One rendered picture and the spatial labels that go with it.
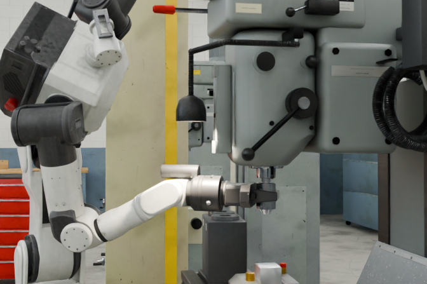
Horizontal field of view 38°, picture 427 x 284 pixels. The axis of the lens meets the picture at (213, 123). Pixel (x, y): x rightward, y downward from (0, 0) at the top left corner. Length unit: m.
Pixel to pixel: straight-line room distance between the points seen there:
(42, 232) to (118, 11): 0.68
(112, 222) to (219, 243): 0.46
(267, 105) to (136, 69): 1.84
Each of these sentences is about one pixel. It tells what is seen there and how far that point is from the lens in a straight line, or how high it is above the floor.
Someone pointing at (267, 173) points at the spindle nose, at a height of 1.29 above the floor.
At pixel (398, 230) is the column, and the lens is 1.71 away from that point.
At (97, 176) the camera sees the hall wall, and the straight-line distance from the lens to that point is 10.46.
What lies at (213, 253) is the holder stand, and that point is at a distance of 1.93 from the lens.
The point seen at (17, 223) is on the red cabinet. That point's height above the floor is 0.59.
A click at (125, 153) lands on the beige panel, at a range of 3.18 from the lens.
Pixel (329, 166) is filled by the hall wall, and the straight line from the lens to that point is 11.28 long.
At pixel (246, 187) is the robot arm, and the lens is 1.47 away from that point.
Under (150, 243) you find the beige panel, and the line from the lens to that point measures 3.23.
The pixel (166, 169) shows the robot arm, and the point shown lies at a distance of 1.55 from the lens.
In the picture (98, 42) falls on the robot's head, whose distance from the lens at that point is 1.57.
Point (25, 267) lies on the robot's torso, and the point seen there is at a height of 1.00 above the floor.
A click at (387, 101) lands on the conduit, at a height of 1.45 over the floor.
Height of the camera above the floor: 1.38
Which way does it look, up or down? 1 degrees up
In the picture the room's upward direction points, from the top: straight up
